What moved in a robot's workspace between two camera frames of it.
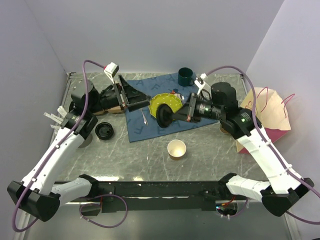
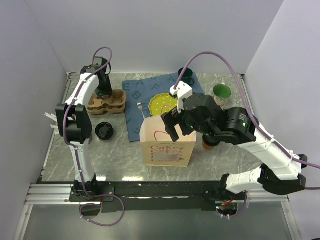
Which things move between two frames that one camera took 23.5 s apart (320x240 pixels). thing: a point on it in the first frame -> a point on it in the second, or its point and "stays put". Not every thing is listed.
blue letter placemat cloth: (141, 125) stays put
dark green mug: (185, 77) stays put
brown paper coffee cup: (176, 149) -> (207, 147)
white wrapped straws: (62, 112) stays put
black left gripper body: (113, 98) -> (105, 88)
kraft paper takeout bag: (271, 113) -> (159, 149)
